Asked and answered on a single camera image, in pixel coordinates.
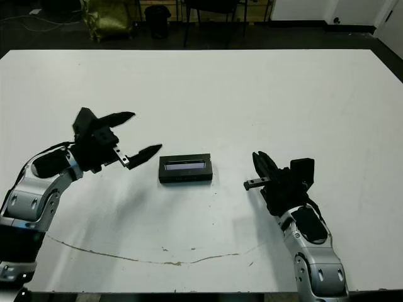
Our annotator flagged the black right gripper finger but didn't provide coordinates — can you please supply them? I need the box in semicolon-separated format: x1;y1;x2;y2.
251;152;274;190
258;150;283;181

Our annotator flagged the black trash bin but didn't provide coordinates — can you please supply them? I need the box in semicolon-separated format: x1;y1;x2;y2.
144;5;173;40

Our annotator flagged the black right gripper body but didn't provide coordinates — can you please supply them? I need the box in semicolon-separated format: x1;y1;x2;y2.
243;167;312;218

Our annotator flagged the black office chair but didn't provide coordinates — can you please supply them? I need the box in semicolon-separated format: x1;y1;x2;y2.
182;0;247;50

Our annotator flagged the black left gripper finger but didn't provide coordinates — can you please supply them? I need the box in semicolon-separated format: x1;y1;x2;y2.
127;143;163;171
96;111;137;129

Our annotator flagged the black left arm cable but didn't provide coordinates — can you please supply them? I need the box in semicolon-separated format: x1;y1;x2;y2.
37;140;78;155

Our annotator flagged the white door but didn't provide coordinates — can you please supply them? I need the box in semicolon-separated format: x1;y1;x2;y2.
374;0;403;60

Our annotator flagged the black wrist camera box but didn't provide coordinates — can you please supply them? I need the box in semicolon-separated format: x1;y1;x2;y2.
72;107;99;137
289;158;315;190

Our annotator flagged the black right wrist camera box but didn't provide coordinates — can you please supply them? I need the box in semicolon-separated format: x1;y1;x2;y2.
289;158;315;190

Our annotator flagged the yellow-green sack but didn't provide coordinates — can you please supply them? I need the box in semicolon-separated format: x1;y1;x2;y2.
80;0;133;43

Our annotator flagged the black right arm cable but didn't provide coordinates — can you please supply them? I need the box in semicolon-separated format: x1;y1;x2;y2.
301;191;327;221

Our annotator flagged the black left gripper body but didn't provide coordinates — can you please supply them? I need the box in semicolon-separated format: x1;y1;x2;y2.
72;125;131;174

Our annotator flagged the white floor cable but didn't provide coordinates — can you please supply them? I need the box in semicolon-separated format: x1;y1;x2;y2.
0;11;83;33

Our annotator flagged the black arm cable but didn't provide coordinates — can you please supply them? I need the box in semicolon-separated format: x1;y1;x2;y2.
37;140;78;155
301;191;327;221

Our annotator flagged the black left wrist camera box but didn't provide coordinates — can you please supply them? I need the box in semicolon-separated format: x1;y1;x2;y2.
72;107;99;137

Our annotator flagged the black lid with camera print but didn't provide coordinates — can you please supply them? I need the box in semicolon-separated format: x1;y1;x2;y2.
158;153;215;187

